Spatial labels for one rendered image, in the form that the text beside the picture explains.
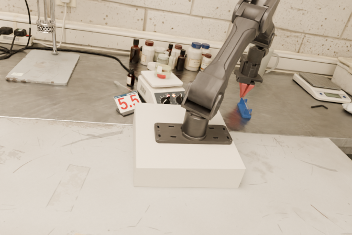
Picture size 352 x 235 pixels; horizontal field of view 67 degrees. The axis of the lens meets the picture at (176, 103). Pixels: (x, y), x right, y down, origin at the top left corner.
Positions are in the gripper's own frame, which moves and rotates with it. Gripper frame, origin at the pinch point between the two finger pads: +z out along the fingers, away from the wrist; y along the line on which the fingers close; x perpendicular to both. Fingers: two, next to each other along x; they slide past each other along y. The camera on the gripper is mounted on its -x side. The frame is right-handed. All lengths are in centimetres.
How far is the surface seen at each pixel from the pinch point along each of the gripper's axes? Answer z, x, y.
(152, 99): -1.5, 19.5, 34.5
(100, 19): -12, -35, 67
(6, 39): 1, -19, 103
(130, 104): 1.8, 19.5, 41.6
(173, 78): -5.7, 8.3, 28.6
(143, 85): -2.6, 12.1, 38.6
